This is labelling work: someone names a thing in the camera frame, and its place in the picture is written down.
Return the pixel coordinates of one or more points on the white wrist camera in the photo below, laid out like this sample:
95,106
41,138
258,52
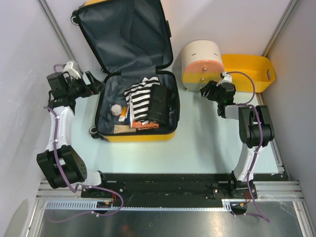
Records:
72,68
225,78

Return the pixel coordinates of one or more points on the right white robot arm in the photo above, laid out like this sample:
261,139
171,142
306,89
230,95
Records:
255,132

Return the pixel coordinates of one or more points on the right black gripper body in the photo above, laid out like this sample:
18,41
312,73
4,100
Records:
218,98

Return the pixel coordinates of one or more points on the black white striped cloth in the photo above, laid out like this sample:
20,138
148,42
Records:
138,99

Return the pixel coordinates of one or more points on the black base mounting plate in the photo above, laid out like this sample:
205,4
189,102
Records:
179,184

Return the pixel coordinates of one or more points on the white round drawer cabinet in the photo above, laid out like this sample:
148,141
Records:
201,62

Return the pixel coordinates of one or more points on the beige tube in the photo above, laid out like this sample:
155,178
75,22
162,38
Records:
118,129

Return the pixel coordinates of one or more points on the orange white packet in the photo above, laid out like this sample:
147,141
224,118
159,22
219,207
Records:
144,125

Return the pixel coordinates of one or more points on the yellow Pikachu suitcase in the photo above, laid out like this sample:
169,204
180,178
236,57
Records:
130,39

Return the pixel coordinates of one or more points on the yellow plastic basket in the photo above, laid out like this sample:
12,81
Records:
260,69

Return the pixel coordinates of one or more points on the small pink-lidded jar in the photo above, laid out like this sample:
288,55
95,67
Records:
116,109

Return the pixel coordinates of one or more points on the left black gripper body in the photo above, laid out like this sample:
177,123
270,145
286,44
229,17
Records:
79,89

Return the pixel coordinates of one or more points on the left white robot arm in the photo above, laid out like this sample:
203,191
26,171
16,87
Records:
60,163

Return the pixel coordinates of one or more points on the black rolled pouch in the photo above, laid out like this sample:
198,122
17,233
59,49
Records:
159,105

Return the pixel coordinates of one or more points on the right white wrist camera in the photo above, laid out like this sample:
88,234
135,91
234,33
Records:
225,78

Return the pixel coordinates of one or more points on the aluminium frame rail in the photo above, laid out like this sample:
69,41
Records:
280,192

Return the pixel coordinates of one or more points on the blue white box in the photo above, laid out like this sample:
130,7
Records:
125,115

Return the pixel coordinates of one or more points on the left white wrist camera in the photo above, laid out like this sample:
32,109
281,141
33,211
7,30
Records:
72,68

